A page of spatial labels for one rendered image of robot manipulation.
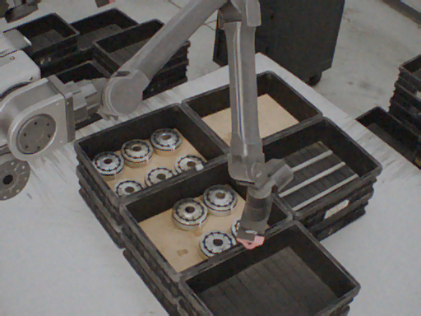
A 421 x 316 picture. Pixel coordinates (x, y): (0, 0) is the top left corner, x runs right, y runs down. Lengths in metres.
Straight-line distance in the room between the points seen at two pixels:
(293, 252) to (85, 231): 0.66
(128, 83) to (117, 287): 0.78
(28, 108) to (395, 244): 1.37
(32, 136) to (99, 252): 0.82
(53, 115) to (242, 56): 0.49
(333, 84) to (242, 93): 2.55
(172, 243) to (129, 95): 0.65
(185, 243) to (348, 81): 2.45
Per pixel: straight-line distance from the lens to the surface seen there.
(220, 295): 1.68
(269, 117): 2.22
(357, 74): 4.12
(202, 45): 4.09
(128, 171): 1.96
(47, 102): 1.14
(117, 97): 1.22
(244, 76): 1.43
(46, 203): 2.06
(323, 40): 3.63
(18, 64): 1.23
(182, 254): 1.75
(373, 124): 3.26
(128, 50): 3.13
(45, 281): 1.86
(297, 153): 2.10
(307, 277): 1.75
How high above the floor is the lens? 2.21
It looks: 43 degrees down
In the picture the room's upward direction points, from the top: 7 degrees clockwise
